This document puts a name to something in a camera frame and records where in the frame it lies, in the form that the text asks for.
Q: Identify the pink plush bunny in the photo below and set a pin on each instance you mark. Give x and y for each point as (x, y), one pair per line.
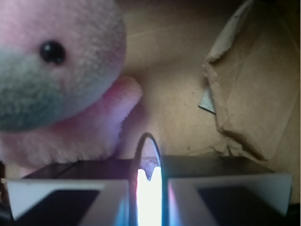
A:
(62, 95)

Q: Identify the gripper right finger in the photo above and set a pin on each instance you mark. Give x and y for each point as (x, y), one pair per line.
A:
(225, 191)

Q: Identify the brown paper bag bin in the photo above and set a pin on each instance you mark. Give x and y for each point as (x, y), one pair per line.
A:
(240, 49)

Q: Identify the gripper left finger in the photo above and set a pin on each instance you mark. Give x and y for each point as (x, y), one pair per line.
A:
(85, 193)

